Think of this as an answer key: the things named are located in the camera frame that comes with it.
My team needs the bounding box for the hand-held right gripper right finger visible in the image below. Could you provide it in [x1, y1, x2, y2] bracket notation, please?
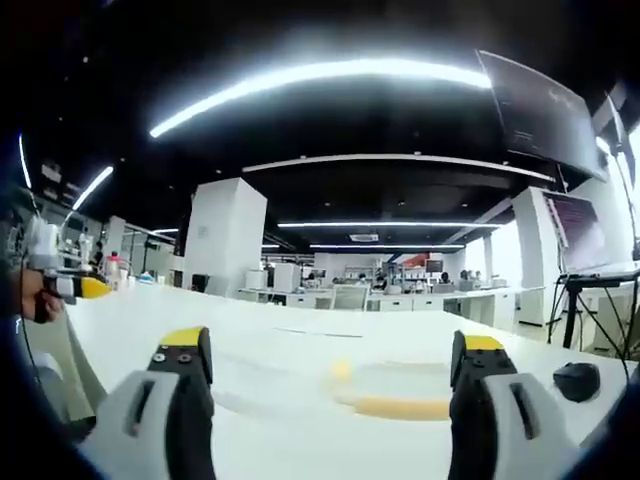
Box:
[446, 329, 597, 480]

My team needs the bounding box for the white bottle with pink cap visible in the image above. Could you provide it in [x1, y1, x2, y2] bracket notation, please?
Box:
[106, 251, 132, 292]

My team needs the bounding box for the white square pillar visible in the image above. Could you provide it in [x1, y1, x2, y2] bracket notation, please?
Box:
[183, 177, 269, 300]
[510, 186, 567, 332]

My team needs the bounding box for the long ceiling light strip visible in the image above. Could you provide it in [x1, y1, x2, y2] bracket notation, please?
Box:
[148, 58, 494, 140]

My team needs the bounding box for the large dark hanging monitor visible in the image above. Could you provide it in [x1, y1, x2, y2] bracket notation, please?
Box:
[476, 49, 610, 182]

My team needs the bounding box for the black metal stand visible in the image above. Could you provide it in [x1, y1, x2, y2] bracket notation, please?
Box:
[548, 267, 640, 362]

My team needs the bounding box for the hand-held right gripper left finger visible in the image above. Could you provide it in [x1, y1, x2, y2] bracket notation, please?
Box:
[79, 326, 217, 480]

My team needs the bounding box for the person's left hand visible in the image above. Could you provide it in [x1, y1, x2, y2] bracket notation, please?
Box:
[18, 277, 66, 325]

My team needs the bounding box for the small monitor on stand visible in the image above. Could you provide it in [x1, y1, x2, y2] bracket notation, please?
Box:
[541, 189, 612, 274]

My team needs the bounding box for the grey office chair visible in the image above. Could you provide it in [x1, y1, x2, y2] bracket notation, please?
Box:
[330, 284, 370, 312]

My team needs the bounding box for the black computer mouse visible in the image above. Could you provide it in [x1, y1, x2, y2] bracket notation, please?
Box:
[551, 361, 602, 404]

